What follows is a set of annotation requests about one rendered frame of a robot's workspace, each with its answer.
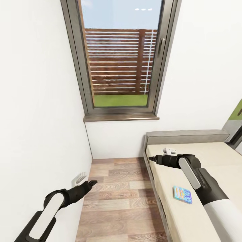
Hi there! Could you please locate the board game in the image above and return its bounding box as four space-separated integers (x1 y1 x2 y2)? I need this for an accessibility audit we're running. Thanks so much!
174 186 192 204

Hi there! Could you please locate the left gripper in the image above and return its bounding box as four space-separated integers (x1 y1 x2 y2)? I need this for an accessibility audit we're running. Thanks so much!
72 180 98 203

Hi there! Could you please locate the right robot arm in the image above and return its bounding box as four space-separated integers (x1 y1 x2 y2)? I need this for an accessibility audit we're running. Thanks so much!
149 147 242 242

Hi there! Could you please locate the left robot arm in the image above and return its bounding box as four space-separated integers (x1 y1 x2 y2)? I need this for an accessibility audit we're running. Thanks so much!
14 172 98 242

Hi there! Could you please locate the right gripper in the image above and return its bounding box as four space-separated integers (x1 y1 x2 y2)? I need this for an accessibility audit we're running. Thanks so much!
149 155 172 167

